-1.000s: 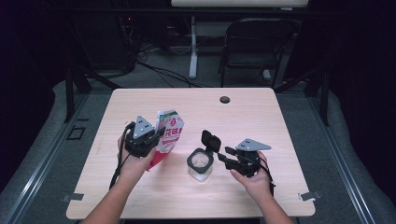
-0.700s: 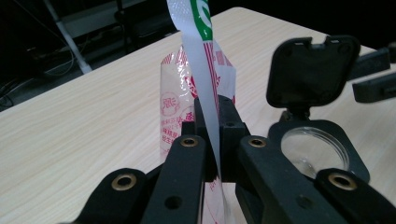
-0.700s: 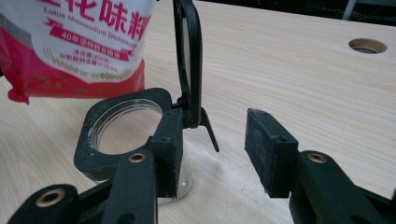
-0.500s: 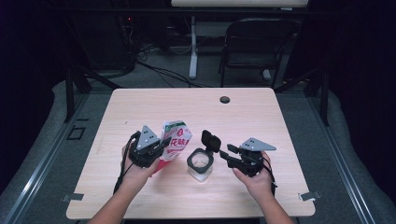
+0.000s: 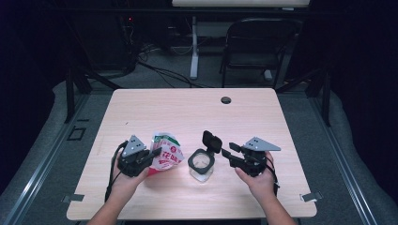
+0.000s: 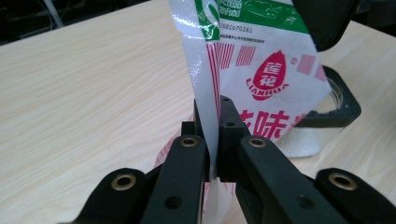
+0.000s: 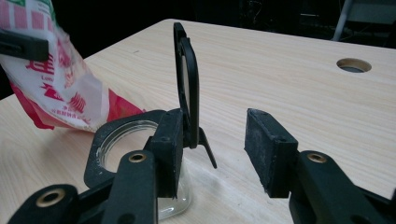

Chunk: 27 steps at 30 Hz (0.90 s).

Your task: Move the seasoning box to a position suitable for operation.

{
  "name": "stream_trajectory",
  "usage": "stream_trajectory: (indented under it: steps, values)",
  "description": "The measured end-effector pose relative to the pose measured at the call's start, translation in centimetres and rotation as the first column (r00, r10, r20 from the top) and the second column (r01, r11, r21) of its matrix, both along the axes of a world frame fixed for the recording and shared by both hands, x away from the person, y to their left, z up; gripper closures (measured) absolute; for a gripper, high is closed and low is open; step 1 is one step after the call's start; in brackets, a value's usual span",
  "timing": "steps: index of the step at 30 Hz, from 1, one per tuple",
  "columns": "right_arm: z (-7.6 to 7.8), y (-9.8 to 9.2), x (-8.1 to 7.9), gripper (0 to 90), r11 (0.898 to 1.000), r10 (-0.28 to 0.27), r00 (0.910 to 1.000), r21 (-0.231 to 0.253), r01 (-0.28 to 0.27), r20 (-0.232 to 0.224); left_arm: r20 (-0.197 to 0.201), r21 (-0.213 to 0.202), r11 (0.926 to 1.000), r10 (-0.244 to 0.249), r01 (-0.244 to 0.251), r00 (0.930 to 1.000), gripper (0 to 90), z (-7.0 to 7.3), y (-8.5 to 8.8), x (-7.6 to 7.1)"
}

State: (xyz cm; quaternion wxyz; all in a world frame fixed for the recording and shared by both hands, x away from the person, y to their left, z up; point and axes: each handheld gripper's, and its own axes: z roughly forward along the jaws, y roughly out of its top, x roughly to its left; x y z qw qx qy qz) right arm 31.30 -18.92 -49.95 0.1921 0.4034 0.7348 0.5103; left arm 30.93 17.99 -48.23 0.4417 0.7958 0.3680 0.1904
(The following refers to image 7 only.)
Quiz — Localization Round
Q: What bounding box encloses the pink white green plastic bag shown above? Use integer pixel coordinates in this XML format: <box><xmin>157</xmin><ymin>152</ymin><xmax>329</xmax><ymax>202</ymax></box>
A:
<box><xmin>0</xmin><ymin>0</ymin><xmax>147</xmax><ymax>133</ymax></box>

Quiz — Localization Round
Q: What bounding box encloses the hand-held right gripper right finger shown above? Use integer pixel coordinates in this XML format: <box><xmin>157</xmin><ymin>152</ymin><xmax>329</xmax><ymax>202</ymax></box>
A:
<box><xmin>244</xmin><ymin>107</ymin><xmax>394</xmax><ymax>224</ymax></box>

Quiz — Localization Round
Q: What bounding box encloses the grey panel under desk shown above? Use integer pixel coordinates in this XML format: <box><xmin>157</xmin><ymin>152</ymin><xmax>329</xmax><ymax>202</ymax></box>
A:
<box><xmin>345</xmin><ymin>0</ymin><xmax>396</xmax><ymax>25</ymax></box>

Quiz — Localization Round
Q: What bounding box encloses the white desk leg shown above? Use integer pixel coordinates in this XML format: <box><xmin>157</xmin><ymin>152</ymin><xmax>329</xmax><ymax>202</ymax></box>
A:
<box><xmin>331</xmin><ymin>0</ymin><xmax>354</xmax><ymax>42</ymax></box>

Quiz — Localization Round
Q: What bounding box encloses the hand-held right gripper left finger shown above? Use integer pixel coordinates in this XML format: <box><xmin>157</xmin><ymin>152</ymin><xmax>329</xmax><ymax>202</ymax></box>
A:
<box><xmin>102</xmin><ymin>107</ymin><xmax>185</xmax><ymax>224</ymax></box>

